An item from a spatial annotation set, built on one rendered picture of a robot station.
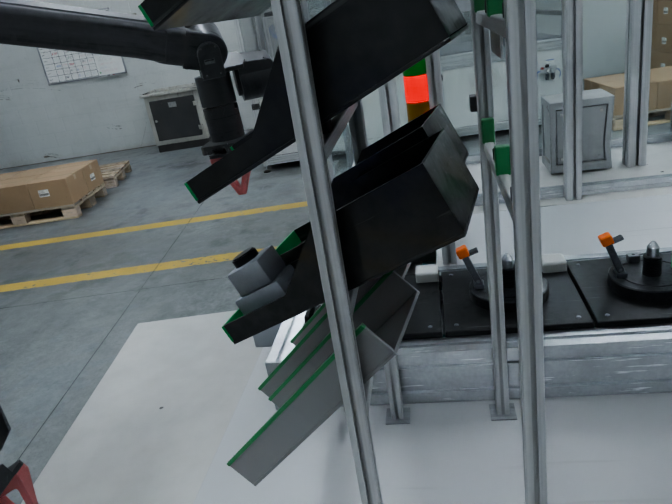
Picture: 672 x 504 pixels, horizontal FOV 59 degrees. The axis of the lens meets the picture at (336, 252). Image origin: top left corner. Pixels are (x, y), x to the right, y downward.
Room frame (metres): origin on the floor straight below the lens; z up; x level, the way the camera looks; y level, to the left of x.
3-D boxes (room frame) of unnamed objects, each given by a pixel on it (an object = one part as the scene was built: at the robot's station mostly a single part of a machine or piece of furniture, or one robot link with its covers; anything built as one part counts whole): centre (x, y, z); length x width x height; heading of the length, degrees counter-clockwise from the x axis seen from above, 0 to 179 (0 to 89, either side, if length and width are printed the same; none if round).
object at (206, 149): (1.00, 0.15, 1.35); 0.10 x 0.07 x 0.07; 168
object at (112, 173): (7.14, 2.99, 0.07); 1.20 x 0.82 x 0.14; 93
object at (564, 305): (0.96, -0.30, 1.01); 0.24 x 0.24 x 0.13; 79
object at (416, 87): (1.17, -0.21, 1.33); 0.05 x 0.05 x 0.05
